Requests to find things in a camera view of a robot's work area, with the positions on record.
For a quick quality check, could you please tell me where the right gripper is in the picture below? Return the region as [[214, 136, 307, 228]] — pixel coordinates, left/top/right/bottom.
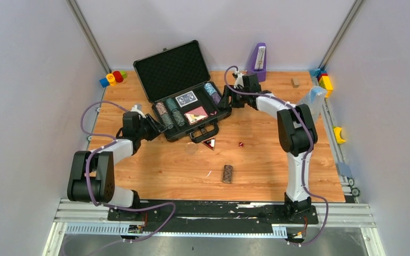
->
[[217, 85, 248, 109]]

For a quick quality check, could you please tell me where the grey green chip stack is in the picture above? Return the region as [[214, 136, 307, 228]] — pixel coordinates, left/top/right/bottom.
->
[[161, 113, 174, 130]]

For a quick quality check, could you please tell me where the tan blue chip stack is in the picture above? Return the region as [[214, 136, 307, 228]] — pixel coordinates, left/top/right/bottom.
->
[[155, 102, 169, 117]]

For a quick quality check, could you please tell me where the light blue chip stack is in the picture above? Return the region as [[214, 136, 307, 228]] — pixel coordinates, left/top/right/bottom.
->
[[204, 83, 217, 96]]

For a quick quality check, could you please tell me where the green blue chip stack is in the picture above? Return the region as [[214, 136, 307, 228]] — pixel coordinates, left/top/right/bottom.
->
[[165, 98, 178, 112]]

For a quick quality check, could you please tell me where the black poker case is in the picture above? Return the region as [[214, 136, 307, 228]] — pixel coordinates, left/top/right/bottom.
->
[[133, 40, 231, 143]]

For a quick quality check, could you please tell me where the brown chip stack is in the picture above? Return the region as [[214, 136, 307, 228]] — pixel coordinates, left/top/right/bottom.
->
[[222, 165, 233, 184]]

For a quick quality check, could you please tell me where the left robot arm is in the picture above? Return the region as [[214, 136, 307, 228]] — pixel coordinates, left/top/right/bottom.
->
[[67, 111, 166, 220]]

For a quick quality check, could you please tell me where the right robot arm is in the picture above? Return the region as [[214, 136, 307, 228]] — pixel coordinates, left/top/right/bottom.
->
[[220, 71, 318, 223]]

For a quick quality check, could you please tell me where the red card deck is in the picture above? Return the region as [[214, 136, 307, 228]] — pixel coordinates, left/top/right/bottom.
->
[[184, 106, 208, 125]]

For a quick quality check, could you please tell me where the blue card deck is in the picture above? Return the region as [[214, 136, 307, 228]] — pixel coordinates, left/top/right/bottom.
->
[[175, 91, 198, 108]]

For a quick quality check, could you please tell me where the clear round dealer button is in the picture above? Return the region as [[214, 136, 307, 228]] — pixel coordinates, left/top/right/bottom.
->
[[185, 142, 198, 155]]

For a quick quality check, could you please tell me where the purple metronome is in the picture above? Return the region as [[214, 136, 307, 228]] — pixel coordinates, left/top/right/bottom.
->
[[246, 43, 267, 82]]

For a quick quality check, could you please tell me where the black red triangle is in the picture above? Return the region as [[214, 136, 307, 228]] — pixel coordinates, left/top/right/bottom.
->
[[202, 138, 216, 150]]

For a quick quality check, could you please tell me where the green cylinder block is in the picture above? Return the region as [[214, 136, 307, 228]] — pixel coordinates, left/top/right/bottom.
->
[[120, 70, 128, 79]]

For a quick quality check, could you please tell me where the red cylinder block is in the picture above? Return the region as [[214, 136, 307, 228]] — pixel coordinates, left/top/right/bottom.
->
[[113, 70, 124, 83]]

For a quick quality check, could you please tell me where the yellow cylinder block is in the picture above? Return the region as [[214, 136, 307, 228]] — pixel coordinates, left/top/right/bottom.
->
[[106, 73, 117, 86]]

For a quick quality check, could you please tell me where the small wooden block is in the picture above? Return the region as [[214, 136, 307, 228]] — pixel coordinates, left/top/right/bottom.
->
[[291, 77, 300, 88]]

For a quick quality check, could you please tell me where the clear plastic bag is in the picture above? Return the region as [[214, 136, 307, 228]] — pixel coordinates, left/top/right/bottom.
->
[[297, 86, 328, 123]]

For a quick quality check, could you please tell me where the yellow lego block stack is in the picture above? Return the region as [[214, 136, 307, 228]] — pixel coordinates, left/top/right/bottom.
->
[[317, 70, 334, 98]]

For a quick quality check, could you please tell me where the yellow curved block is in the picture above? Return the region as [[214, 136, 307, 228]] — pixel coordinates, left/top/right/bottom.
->
[[333, 126, 346, 145]]

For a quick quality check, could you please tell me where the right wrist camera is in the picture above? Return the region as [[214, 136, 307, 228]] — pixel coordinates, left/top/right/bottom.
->
[[232, 71, 244, 90]]

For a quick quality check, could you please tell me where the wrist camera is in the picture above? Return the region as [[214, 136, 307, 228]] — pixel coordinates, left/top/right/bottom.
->
[[232, 71, 244, 90], [131, 103, 146, 118]]

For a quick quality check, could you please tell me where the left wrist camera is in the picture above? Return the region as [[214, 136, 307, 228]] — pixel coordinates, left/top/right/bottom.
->
[[131, 103, 146, 118]]

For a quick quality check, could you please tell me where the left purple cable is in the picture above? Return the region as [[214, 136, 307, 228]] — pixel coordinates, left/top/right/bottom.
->
[[60, 101, 177, 256]]

